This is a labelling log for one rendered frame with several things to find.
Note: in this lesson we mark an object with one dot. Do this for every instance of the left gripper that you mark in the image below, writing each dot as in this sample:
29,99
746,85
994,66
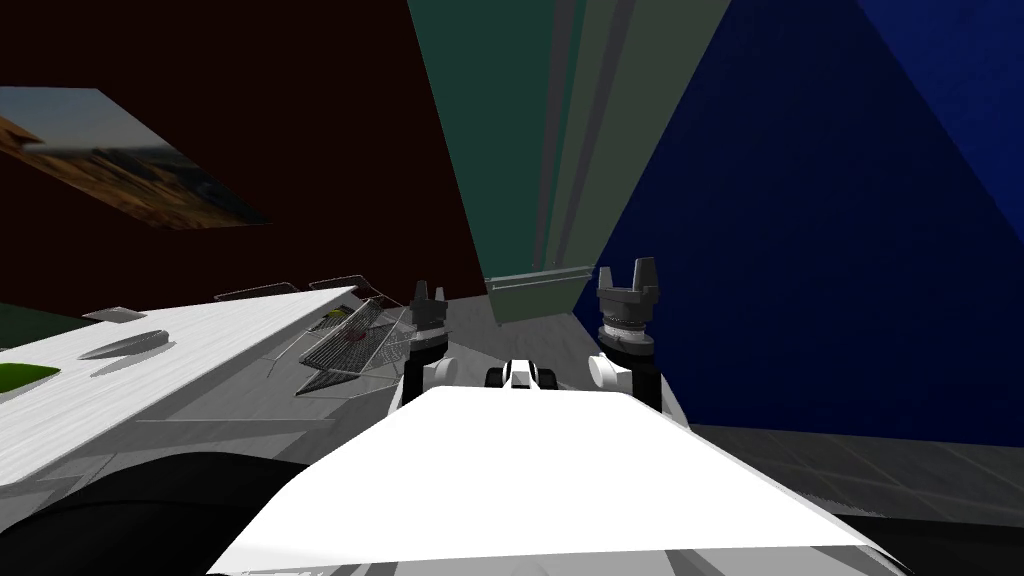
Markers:
428,314

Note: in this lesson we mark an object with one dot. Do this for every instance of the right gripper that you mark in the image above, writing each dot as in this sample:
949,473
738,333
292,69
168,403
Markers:
628,302

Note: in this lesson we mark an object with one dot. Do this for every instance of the grey-green door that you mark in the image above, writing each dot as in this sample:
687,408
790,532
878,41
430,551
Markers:
512,136

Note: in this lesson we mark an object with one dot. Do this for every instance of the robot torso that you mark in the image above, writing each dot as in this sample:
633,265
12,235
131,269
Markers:
520,472

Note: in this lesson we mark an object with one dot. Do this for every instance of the white table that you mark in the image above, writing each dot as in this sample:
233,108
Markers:
200,352

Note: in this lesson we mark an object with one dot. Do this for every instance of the grey plate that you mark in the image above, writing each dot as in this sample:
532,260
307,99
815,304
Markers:
124,345

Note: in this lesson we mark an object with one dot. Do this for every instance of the grey flat card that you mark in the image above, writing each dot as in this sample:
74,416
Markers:
116,314

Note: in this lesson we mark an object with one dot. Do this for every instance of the green plate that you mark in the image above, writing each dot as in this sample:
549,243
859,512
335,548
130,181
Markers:
20,376

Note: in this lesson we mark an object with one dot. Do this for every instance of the landscape wall picture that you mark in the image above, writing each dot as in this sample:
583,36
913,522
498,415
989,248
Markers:
120,164

